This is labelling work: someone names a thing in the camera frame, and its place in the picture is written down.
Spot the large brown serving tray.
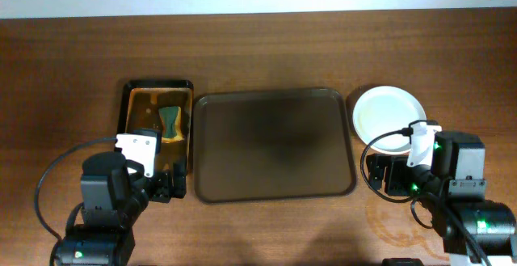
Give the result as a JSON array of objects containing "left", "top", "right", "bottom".
[{"left": 191, "top": 87, "right": 357, "bottom": 204}]

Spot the yellow green scrub sponge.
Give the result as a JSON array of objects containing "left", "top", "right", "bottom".
[{"left": 158, "top": 106, "right": 184, "bottom": 143}]

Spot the pale green plate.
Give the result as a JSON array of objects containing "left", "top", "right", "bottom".
[{"left": 352, "top": 86, "right": 427, "bottom": 145}]

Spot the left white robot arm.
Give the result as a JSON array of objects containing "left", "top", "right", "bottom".
[{"left": 49, "top": 129, "right": 188, "bottom": 265}]

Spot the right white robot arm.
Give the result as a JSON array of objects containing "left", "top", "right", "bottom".
[{"left": 359, "top": 131, "right": 516, "bottom": 265}]

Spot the small black water tray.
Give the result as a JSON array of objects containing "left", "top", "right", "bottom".
[{"left": 117, "top": 79, "right": 194, "bottom": 174}]

